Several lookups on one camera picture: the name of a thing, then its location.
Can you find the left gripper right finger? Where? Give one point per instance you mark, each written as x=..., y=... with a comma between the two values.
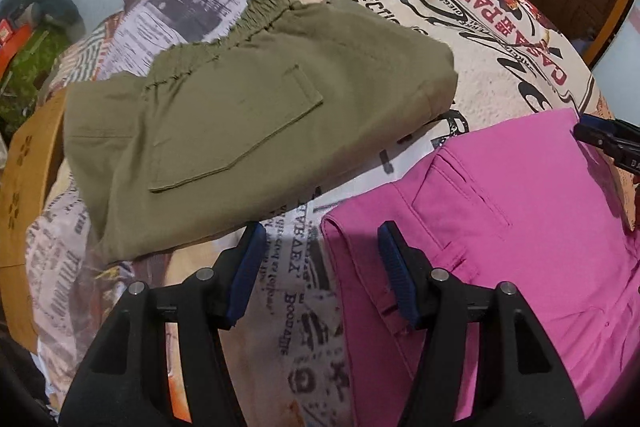
x=520, y=379

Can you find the olive green pants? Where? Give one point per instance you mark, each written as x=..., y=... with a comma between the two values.
x=219, y=134

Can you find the wooden lap desk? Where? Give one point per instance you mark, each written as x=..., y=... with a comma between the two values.
x=35, y=154

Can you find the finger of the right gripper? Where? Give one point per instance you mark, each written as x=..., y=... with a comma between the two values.
x=598, y=123
x=622, y=146

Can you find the pink pants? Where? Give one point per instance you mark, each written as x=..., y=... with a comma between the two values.
x=521, y=201

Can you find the white wardrobe sliding door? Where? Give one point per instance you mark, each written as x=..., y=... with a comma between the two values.
x=618, y=69

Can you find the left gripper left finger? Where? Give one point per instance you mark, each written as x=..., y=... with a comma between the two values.
x=123, y=379

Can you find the orange box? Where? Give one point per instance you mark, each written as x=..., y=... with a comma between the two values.
x=12, y=40

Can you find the newspaper print bed blanket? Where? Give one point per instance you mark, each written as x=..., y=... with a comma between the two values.
x=287, y=356

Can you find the grey plush pillow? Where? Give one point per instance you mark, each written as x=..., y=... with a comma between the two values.
x=62, y=14

